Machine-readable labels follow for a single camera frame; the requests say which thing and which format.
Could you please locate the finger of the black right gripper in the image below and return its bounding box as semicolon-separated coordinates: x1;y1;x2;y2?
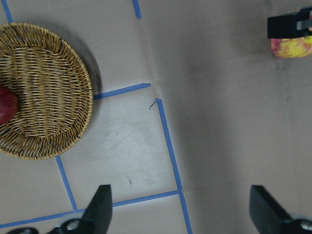
267;6;312;39

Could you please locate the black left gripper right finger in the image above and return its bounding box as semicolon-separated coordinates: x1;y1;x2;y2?
249;185;312;234

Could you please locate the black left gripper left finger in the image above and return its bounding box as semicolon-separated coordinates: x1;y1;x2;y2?
7;184;113;234

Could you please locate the red yellow carried apple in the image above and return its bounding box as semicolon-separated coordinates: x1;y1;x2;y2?
271;36;312;58

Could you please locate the woven wicker basket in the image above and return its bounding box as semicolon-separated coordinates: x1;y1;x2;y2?
0;22;93;160

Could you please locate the red apple in basket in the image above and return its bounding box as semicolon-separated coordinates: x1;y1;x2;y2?
0;85;19;125

